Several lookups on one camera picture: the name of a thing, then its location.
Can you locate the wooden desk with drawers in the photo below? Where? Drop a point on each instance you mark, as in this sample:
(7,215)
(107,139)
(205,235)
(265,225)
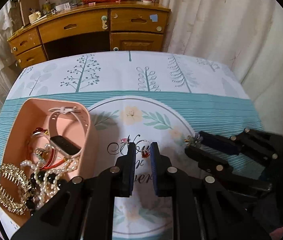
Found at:
(86,25)

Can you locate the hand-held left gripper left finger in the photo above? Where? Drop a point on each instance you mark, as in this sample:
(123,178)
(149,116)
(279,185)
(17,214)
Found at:
(131,170)

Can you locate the small white box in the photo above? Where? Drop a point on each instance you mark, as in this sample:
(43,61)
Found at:
(62,6)

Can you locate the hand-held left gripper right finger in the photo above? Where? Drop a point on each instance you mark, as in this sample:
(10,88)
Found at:
(154,170)

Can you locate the white leaf print curtain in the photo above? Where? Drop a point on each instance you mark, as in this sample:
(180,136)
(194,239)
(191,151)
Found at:
(219,30)

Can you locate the tree print tablecloth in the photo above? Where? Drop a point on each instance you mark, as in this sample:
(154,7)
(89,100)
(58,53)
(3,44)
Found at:
(136,85)

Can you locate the pink plastic tray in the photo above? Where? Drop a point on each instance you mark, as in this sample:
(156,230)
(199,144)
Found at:
(31,115)

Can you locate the small flower ornament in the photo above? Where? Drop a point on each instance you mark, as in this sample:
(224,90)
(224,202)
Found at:
(194,139)

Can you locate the white drawer hook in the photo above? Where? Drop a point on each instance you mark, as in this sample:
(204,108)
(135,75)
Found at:
(104,22)

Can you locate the pink smart watch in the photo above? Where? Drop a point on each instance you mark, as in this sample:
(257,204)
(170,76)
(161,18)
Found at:
(64,143)

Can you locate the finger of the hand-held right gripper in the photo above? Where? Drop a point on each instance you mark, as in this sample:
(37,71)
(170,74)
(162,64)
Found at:
(206,161)
(221,142)

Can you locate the green glass jar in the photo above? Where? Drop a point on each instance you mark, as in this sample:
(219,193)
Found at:
(47,8)

